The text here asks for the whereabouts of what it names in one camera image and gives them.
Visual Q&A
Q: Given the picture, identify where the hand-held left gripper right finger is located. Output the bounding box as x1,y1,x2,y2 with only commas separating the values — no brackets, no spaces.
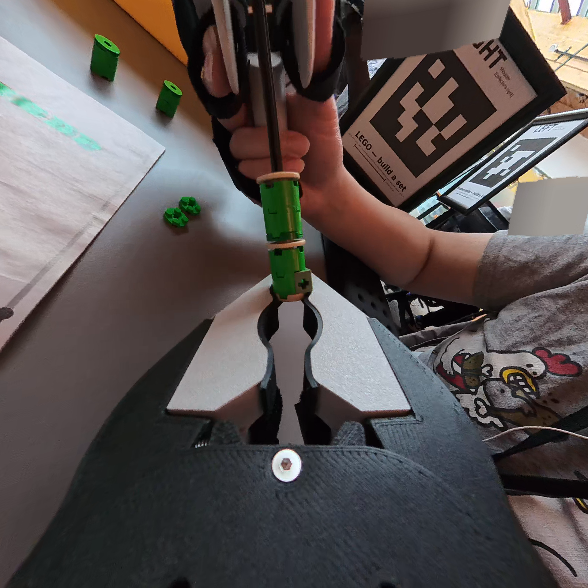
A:
294,276,412,444

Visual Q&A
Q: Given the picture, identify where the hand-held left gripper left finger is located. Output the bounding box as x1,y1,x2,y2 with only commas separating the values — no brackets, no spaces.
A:
166,275,283,444

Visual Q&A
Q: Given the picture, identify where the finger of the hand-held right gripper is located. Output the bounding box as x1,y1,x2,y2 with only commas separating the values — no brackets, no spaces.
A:
211,0,249,95
290,0,319,90

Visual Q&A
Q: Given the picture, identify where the black axle rod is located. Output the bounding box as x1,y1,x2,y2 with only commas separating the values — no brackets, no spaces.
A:
248,0,285,175

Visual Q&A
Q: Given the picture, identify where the green cylinder assembly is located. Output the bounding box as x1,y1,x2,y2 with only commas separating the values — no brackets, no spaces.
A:
256,171,314,304

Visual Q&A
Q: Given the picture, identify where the person's right forearm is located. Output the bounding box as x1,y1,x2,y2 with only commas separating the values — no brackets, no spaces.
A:
301,161,494,313

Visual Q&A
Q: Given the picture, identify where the grey desk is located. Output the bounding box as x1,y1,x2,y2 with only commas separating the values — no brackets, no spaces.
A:
0,0,329,586

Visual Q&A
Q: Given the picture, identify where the person's right hand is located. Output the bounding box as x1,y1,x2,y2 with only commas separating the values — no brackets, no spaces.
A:
201,0,347,221

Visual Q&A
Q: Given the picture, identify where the black perforated panel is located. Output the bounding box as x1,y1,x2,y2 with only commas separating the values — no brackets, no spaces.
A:
322,230,405,341

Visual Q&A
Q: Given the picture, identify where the green round brick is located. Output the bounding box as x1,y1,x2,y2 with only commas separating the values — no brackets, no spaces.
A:
155,79,183,118
89,33,121,82

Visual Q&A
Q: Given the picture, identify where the yellow board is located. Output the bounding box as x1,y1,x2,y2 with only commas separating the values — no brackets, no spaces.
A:
112,0,190,67

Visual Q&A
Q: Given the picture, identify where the black framed marker sign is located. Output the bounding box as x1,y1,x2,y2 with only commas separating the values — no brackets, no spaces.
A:
436,108,588,216
339,9,568,213

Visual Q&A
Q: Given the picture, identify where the building instruction booklet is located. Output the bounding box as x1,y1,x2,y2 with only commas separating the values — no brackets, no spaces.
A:
0,37,166,352

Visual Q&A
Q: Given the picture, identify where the white cable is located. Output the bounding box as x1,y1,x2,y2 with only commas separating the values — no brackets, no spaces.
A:
481,425,588,443

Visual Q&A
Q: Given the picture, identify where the black strap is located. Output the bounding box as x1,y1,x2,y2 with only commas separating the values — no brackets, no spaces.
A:
492,406,588,462
501,475,588,500

